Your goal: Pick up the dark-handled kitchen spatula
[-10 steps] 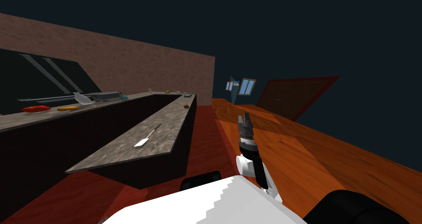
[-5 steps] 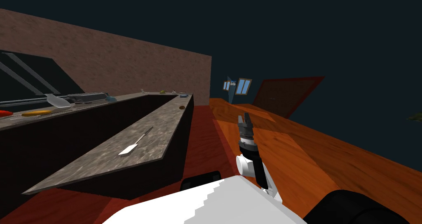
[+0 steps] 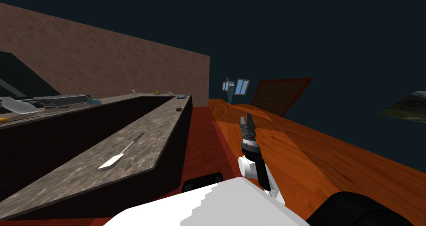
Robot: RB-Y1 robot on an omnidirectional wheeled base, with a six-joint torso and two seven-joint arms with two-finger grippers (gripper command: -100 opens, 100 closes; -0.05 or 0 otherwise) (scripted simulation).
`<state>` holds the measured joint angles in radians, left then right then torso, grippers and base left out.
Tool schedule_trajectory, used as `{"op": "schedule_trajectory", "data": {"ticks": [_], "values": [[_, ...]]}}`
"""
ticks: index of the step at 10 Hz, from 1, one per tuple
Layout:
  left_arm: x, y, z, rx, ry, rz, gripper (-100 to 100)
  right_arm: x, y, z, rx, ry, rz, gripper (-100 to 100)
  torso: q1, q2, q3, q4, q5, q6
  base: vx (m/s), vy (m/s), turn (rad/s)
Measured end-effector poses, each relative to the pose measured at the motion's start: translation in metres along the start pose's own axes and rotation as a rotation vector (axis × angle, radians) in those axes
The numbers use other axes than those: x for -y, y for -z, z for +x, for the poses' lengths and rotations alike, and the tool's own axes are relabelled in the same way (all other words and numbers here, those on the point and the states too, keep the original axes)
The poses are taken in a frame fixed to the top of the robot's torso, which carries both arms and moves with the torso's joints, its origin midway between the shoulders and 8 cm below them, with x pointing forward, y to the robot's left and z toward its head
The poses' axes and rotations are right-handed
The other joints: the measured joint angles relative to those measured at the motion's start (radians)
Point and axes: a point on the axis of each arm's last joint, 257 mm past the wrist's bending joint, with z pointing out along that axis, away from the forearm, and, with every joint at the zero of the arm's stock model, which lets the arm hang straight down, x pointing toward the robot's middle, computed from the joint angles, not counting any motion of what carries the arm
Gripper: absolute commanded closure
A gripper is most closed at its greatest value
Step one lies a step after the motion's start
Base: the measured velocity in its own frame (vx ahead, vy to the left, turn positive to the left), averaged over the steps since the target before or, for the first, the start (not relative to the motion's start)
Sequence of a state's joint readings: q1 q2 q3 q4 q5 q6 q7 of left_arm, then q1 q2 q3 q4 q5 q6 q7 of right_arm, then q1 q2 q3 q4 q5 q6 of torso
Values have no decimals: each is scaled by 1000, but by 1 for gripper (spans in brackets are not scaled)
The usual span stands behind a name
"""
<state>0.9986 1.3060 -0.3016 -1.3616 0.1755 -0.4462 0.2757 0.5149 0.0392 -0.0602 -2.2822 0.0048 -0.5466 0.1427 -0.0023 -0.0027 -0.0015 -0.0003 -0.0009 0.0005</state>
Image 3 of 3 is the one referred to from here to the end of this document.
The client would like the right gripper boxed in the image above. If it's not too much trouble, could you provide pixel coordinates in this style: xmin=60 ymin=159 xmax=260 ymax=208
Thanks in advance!
xmin=240 ymin=113 xmax=257 ymax=140

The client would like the large blue window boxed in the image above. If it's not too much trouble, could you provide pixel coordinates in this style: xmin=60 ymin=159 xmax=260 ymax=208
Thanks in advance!
xmin=234 ymin=79 xmax=250 ymax=96

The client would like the brown door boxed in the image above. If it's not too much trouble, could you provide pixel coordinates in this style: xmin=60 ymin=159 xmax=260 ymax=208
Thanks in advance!
xmin=250 ymin=77 xmax=314 ymax=117

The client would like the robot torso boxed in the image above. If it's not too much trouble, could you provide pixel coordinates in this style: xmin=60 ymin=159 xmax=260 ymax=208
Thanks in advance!
xmin=103 ymin=172 xmax=311 ymax=226

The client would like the grey ribbed appliance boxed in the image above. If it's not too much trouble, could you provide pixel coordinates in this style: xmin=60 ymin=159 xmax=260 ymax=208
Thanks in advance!
xmin=32 ymin=94 xmax=92 ymax=109

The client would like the pale translucent flat thing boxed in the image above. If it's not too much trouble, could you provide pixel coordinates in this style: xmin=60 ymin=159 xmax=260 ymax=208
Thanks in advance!
xmin=0 ymin=96 xmax=40 ymax=115

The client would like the white spatula with dark handle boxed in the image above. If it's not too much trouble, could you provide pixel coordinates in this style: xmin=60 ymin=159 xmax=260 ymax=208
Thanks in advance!
xmin=98 ymin=131 xmax=146 ymax=171

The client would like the landscape picture on wall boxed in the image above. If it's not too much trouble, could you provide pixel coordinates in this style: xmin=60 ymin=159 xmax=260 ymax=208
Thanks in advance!
xmin=379 ymin=91 xmax=426 ymax=123

